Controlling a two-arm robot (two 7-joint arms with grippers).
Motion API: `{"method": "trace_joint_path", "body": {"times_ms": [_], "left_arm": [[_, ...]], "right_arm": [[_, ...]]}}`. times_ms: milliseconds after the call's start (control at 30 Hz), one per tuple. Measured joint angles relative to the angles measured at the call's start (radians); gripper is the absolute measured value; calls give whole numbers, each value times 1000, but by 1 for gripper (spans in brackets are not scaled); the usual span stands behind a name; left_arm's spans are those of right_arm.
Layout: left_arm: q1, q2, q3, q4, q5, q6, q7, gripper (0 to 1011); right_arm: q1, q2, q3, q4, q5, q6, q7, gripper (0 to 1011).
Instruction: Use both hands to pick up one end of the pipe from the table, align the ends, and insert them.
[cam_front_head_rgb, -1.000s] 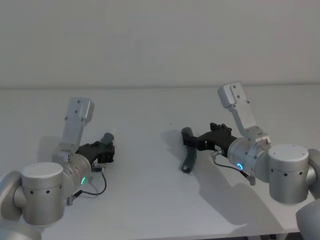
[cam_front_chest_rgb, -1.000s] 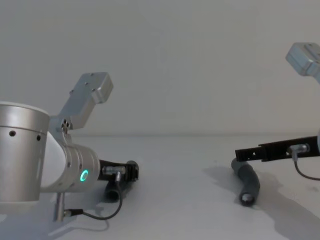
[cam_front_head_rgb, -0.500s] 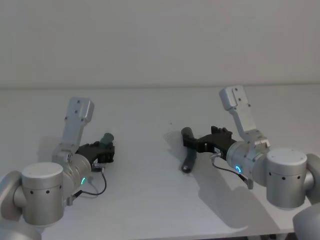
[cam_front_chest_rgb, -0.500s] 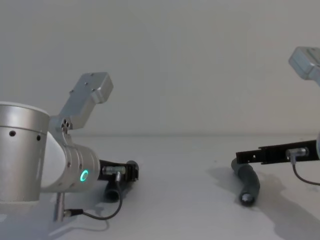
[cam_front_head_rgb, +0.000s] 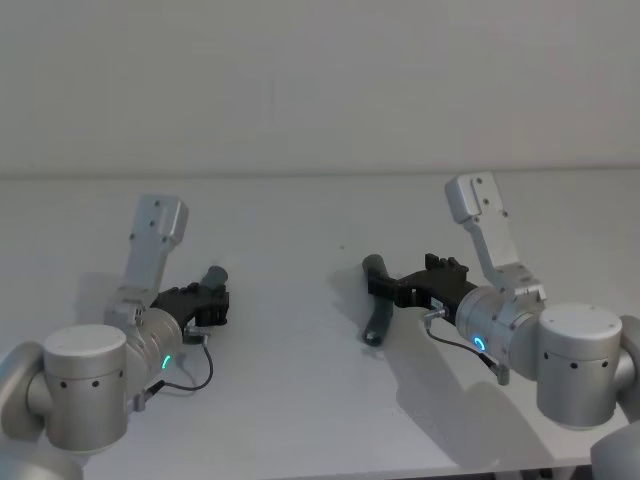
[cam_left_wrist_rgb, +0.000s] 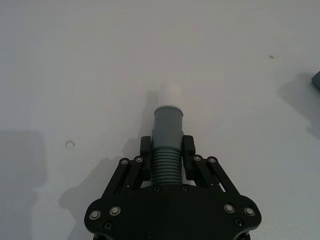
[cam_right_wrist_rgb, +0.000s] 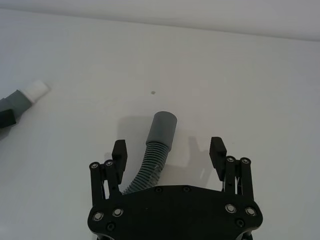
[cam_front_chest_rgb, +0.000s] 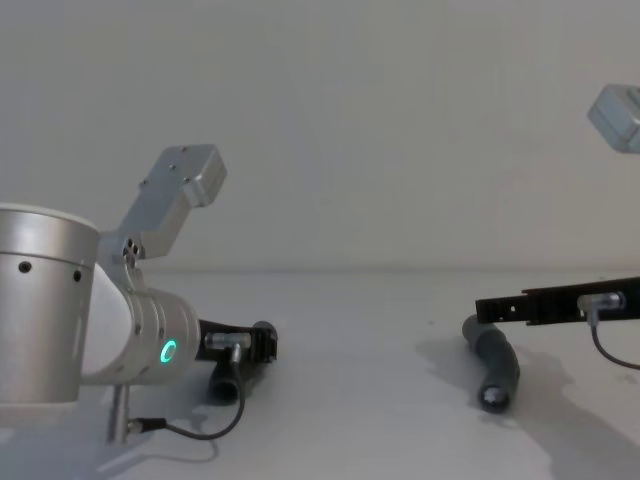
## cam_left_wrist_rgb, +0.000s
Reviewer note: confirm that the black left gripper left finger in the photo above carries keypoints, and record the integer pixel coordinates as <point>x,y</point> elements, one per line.
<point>146,155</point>

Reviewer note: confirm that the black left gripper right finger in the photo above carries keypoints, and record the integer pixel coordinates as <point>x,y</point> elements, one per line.
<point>188,155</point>

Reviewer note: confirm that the cream vacuum bottle steel neck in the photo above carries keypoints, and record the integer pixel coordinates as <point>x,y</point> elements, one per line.
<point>167,125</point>

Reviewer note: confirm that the dark rounded object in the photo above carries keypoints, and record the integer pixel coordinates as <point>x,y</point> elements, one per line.
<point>316,81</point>

